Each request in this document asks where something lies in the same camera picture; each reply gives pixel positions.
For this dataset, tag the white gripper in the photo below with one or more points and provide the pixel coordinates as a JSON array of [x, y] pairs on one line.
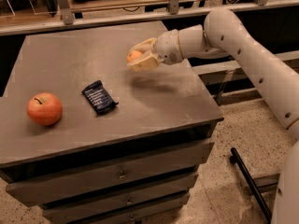
[[167, 47]]

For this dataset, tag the small orange fruit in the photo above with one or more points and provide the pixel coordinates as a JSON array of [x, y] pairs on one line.
[[134, 54]]

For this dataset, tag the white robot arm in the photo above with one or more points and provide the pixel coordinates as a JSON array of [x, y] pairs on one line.
[[223, 34]]

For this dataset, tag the dark blue rxbar wrapper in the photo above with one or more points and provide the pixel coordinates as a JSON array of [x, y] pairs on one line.
[[99, 98]]

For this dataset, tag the grey drawer cabinet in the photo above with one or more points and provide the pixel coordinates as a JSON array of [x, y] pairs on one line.
[[158, 134]]

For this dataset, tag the red apple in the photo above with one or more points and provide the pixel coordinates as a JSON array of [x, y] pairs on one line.
[[44, 109]]

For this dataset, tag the top drawer knob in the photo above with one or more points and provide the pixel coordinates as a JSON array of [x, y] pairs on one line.
[[122, 175]]

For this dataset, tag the drawer knob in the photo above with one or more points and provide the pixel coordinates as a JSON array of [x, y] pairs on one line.
[[129, 201], [122, 175]]

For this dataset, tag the black floor bar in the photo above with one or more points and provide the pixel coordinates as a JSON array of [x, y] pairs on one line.
[[236, 159]]

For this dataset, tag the middle drawer knob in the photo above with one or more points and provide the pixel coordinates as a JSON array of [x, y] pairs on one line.
[[129, 201]]

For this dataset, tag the grey low bench rail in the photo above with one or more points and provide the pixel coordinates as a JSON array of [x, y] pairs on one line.
[[225, 81]]

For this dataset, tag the metal railing frame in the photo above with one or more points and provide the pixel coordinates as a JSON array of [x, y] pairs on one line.
[[74, 15]]

